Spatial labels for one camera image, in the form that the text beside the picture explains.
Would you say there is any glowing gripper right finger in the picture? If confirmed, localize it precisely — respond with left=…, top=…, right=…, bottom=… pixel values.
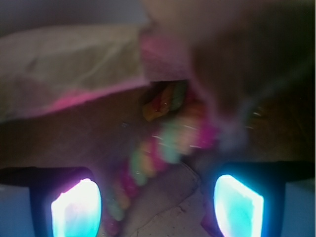
left=213, top=162, right=285, bottom=237

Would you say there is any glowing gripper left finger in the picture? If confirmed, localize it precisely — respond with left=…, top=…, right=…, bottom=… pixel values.
left=29, top=167, right=102, bottom=237

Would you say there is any multicolored twisted rope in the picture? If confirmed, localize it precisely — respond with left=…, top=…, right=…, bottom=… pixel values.
left=101, top=81, right=218, bottom=237

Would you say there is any brown paper bag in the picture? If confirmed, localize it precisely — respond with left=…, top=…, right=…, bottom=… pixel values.
left=0, top=0, right=315, bottom=236

